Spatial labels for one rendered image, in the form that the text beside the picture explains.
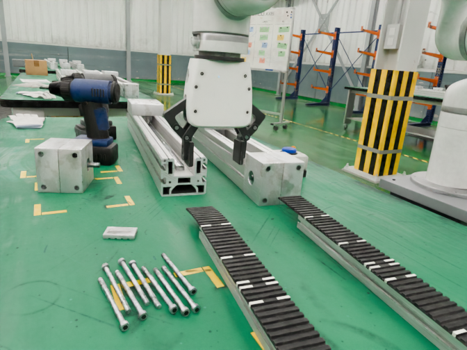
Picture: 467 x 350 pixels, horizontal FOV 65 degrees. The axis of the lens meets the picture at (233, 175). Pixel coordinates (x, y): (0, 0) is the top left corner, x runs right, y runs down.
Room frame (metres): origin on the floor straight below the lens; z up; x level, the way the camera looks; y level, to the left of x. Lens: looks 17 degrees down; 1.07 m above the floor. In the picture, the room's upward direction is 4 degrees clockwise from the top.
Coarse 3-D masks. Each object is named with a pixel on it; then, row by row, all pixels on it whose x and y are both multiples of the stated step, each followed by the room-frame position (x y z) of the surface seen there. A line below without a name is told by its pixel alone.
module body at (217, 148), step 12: (180, 120) 1.43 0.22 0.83; (204, 132) 1.12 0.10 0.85; (216, 132) 1.07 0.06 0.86; (228, 132) 1.13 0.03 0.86; (204, 144) 1.14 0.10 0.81; (216, 144) 1.01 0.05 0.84; (228, 144) 0.92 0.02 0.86; (252, 144) 0.95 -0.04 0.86; (216, 156) 1.00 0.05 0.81; (228, 156) 0.91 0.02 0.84; (228, 168) 0.90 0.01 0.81; (240, 168) 0.83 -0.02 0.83; (240, 180) 0.82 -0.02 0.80
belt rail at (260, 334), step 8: (200, 232) 0.56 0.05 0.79; (208, 248) 0.51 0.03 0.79; (216, 256) 0.49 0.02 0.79; (216, 264) 0.47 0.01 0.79; (224, 272) 0.44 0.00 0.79; (224, 280) 0.44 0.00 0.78; (232, 280) 0.41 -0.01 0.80; (232, 288) 0.41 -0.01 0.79; (240, 296) 0.39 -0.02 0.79; (240, 304) 0.38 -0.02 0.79; (248, 312) 0.36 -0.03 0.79; (248, 320) 0.36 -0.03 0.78; (256, 320) 0.34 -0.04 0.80; (256, 328) 0.34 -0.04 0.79; (256, 336) 0.33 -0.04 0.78; (264, 336) 0.32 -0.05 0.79; (264, 344) 0.32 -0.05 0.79; (272, 344) 0.30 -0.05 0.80
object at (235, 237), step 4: (216, 236) 0.50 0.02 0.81; (220, 236) 0.50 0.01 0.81; (224, 236) 0.50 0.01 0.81; (228, 236) 0.50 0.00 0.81; (232, 236) 0.51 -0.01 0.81; (236, 236) 0.51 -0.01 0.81; (208, 240) 0.49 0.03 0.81; (212, 240) 0.49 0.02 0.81; (216, 240) 0.49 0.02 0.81; (220, 240) 0.49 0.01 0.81; (224, 240) 0.49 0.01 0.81; (228, 240) 0.49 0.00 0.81; (232, 240) 0.49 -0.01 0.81; (236, 240) 0.50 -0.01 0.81
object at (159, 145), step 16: (128, 112) 1.47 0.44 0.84; (144, 128) 1.04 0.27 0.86; (160, 128) 1.18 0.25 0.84; (144, 144) 0.99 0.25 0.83; (160, 144) 0.86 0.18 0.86; (176, 144) 0.94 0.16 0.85; (144, 160) 0.99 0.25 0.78; (160, 160) 0.75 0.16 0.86; (176, 160) 0.83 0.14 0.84; (160, 176) 0.75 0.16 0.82; (176, 176) 0.75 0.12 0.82; (192, 176) 0.76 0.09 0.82; (160, 192) 0.74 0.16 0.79; (176, 192) 0.75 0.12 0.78; (192, 192) 0.76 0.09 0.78
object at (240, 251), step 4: (232, 248) 0.47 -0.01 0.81; (236, 248) 0.47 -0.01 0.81; (240, 248) 0.47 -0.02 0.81; (244, 248) 0.47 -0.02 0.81; (248, 248) 0.47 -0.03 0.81; (216, 252) 0.46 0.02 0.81; (220, 252) 0.46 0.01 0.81; (224, 252) 0.46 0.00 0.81; (228, 252) 0.46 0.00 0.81; (232, 252) 0.46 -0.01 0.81; (236, 252) 0.46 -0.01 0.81; (240, 252) 0.46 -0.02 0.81; (244, 252) 0.46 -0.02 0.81; (248, 252) 0.46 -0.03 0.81; (252, 252) 0.46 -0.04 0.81; (220, 256) 0.45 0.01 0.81; (224, 256) 0.45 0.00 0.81
